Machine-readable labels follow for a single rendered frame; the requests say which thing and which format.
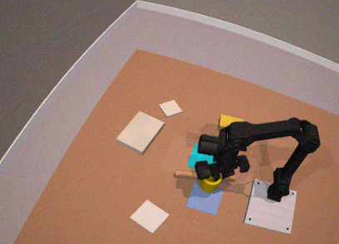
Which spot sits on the small beige square pad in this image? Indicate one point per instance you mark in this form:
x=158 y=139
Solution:
x=170 y=108

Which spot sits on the cream flat square pad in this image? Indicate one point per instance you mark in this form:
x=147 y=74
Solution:
x=149 y=216

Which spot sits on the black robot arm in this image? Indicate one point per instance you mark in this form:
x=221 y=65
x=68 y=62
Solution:
x=242 y=134

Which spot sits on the beige flat rectangular block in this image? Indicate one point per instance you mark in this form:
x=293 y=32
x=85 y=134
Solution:
x=140 y=132

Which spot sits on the yellow rectangular block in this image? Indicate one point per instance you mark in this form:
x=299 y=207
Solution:
x=227 y=120

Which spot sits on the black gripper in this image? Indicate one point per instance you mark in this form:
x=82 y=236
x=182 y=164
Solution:
x=204 y=170

